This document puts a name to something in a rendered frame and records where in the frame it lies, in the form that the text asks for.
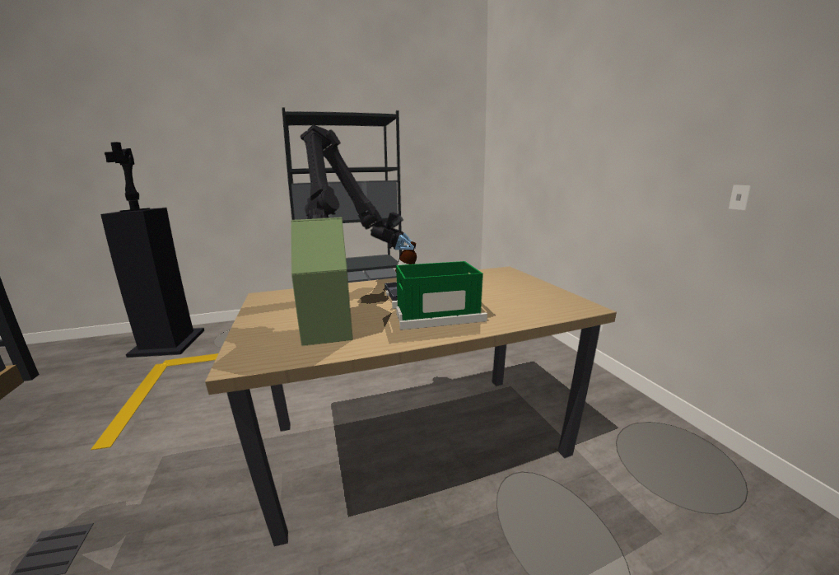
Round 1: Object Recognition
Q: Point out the green plastic crate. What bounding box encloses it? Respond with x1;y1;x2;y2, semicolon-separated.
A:
396;261;483;320

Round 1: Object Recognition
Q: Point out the brown bottle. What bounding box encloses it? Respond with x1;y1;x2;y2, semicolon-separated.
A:
397;241;417;265

